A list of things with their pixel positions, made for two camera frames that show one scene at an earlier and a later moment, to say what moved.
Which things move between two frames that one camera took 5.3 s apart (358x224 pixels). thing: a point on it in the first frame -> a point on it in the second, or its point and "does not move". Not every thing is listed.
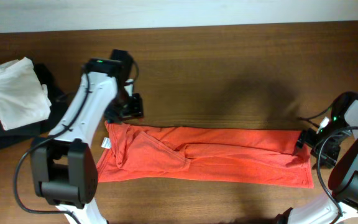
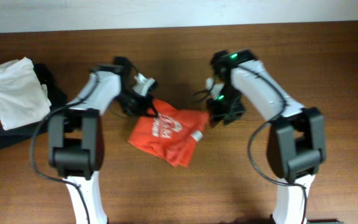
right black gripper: [329, 155] -> [224, 119]
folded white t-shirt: [17, 96] does not move
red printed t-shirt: [246, 157] -> [171, 134]
